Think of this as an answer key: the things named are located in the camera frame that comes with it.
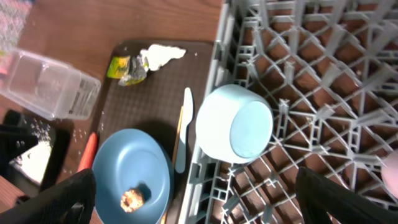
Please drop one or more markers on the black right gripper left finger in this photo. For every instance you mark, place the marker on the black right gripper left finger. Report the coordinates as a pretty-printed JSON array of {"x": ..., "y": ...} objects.
[{"x": 70, "y": 201}]

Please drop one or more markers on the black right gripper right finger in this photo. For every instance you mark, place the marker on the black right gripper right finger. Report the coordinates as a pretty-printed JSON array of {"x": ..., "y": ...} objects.
[{"x": 320, "y": 198}]

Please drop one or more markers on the pink cup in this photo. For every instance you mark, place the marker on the pink cup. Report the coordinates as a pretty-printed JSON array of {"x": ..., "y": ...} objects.
[{"x": 389, "y": 173}]

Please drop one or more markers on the light blue rice bowl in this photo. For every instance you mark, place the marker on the light blue rice bowl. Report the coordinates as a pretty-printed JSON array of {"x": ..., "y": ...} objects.
[{"x": 234, "y": 124}]

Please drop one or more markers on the black waste tray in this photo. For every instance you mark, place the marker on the black waste tray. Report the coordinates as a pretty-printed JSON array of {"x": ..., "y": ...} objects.
[{"x": 32, "y": 152}]

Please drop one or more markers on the grey dishwasher rack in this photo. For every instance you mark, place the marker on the grey dishwasher rack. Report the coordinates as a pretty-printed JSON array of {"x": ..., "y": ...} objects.
[{"x": 329, "y": 72}]

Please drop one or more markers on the orange carrot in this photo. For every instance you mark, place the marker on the orange carrot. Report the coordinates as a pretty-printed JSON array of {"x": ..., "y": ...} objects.
[{"x": 89, "y": 153}]

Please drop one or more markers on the brown food scrap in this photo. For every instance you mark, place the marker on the brown food scrap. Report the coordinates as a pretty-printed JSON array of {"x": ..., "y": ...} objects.
[{"x": 132, "y": 200}]

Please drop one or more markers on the dark blue plate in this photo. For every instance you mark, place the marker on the dark blue plate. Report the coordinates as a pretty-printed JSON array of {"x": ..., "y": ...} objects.
[{"x": 132, "y": 159}]

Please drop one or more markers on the clear plastic bin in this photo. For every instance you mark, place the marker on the clear plastic bin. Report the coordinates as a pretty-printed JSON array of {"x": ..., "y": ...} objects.
[{"x": 47, "y": 87}]

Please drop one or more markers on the wooden chopstick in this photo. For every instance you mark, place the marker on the wooden chopstick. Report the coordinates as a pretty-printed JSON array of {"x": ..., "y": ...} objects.
[{"x": 174, "y": 155}]

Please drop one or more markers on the dark brown tray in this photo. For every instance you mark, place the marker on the dark brown tray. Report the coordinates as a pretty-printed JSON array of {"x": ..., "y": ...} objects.
[{"x": 153, "y": 105}]

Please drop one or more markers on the yellow snack wrapper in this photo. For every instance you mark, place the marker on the yellow snack wrapper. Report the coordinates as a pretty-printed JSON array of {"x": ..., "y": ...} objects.
[{"x": 128, "y": 70}]

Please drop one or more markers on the light blue plastic knife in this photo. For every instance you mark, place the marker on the light blue plastic knife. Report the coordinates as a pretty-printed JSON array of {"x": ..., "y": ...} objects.
[{"x": 187, "y": 116}]

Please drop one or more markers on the crumpled white tissue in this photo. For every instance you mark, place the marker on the crumpled white tissue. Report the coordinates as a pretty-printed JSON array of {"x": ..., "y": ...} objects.
[{"x": 156, "y": 56}]

